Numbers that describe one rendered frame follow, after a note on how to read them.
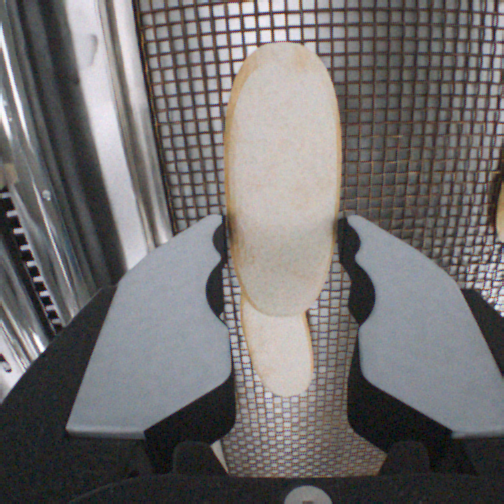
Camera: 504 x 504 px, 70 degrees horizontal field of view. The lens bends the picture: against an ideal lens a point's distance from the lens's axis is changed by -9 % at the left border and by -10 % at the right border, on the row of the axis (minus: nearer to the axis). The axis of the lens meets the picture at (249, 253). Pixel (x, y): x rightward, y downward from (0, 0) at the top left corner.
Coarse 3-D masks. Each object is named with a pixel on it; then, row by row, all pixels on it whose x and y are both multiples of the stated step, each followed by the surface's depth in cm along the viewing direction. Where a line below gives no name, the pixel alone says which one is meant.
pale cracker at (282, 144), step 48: (288, 48) 11; (240, 96) 11; (288, 96) 11; (240, 144) 12; (288, 144) 11; (336, 144) 12; (240, 192) 12; (288, 192) 12; (336, 192) 13; (240, 240) 13; (288, 240) 13; (288, 288) 14
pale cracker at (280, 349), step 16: (240, 304) 22; (240, 320) 22; (256, 320) 21; (272, 320) 21; (288, 320) 21; (304, 320) 22; (256, 336) 22; (272, 336) 22; (288, 336) 22; (304, 336) 22; (256, 352) 23; (272, 352) 23; (288, 352) 23; (304, 352) 23; (256, 368) 24; (272, 368) 23; (288, 368) 23; (304, 368) 23; (272, 384) 24; (288, 384) 24; (304, 384) 24
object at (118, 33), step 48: (96, 0) 13; (240, 0) 14; (432, 0) 14; (480, 48) 15; (144, 96) 16; (192, 96) 16; (336, 96) 16; (384, 96) 16; (432, 96) 16; (480, 96) 16; (144, 144) 17; (384, 144) 17; (144, 192) 18; (192, 192) 19; (480, 192) 18; (144, 240) 19; (240, 336) 23; (336, 384) 25
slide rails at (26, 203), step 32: (0, 96) 19; (0, 128) 19; (0, 160) 20; (32, 192) 22; (32, 224) 23; (0, 256) 23; (0, 288) 25; (64, 288) 25; (32, 320) 26; (64, 320) 26; (32, 352) 28
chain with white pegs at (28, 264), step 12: (0, 168) 21; (0, 180) 21; (0, 192) 22; (0, 204) 23; (12, 216) 23; (12, 228) 24; (12, 240) 24; (24, 252) 25; (24, 264) 25; (36, 264) 25; (36, 276) 26; (36, 288) 26; (48, 312) 27
